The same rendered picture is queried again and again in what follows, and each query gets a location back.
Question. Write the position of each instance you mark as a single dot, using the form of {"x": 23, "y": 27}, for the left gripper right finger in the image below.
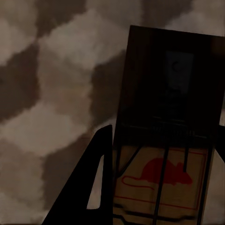
{"x": 220, "y": 142}

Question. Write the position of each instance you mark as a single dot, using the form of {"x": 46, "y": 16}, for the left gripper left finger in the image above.
{"x": 70, "y": 206}

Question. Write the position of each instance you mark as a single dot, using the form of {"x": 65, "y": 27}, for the mousetrap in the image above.
{"x": 169, "y": 111}

